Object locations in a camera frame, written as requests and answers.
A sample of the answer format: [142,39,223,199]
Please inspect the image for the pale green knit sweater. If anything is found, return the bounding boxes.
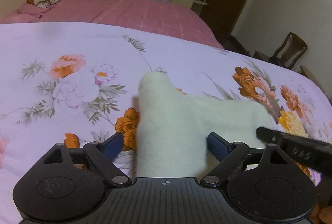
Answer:
[136,72,273,178]

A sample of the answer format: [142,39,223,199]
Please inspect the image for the floral lilac bed sheet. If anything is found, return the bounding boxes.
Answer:
[1,22,331,223]

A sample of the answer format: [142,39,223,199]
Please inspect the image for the dark wooden chair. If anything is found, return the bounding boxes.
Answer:
[253,32,308,70]

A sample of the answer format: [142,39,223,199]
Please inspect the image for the pink checked bed cover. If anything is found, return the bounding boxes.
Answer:
[1,0,221,48]

